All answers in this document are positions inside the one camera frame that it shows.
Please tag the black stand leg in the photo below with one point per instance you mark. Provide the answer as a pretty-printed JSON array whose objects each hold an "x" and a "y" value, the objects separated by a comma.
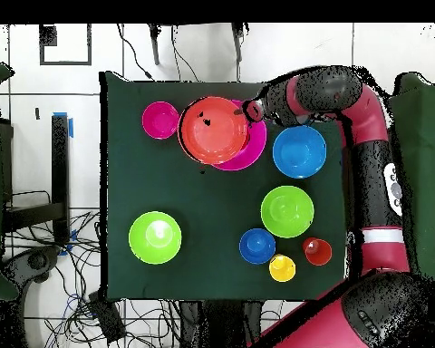
[
  {"x": 237, "y": 40},
  {"x": 154, "y": 43}
]

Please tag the orange cup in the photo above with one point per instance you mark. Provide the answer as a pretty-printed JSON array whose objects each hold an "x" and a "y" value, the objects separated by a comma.
[{"x": 320, "y": 253}]

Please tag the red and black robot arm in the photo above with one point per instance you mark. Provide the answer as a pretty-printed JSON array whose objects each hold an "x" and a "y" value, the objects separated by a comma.
[{"x": 373, "y": 127}]

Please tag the dark blue bowl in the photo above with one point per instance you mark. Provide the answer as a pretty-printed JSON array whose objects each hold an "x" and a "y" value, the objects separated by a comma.
[{"x": 257, "y": 246}]

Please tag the grey square frame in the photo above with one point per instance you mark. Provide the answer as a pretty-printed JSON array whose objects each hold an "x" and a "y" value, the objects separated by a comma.
[{"x": 65, "y": 63}]

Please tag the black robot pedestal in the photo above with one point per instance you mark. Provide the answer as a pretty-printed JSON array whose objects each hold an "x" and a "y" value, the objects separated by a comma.
[{"x": 221, "y": 326}]

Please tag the yellow cup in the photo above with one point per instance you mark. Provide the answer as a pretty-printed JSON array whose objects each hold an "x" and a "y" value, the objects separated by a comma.
[{"x": 282, "y": 269}]

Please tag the large pink bowl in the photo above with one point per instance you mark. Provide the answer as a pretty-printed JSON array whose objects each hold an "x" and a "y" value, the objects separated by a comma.
[{"x": 253, "y": 148}]

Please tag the dark green tablecloth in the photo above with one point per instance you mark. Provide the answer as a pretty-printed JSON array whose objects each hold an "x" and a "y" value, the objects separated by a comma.
[{"x": 148, "y": 282}]

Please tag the small crimson bowl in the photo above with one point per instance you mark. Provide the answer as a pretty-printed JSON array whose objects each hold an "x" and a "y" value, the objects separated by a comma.
[{"x": 160, "y": 120}]

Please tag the black power strip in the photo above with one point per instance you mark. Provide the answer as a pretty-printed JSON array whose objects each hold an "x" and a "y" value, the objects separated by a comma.
[{"x": 107, "y": 319}]

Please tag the green bowl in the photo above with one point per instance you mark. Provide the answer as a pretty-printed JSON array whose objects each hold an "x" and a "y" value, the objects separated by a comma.
[
  {"x": 287, "y": 212},
  {"x": 155, "y": 237}
]

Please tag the light blue bowl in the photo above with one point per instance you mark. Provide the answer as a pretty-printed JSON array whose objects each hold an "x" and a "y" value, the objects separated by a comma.
[{"x": 299, "y": 152}]

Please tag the black metal stand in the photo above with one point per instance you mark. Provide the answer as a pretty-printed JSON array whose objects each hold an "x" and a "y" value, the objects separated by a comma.
[{"x": 60, "y": 163}]

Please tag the orange bowl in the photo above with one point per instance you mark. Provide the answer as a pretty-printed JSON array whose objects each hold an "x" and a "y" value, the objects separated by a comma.
[{"x": 214, "y": 134}]

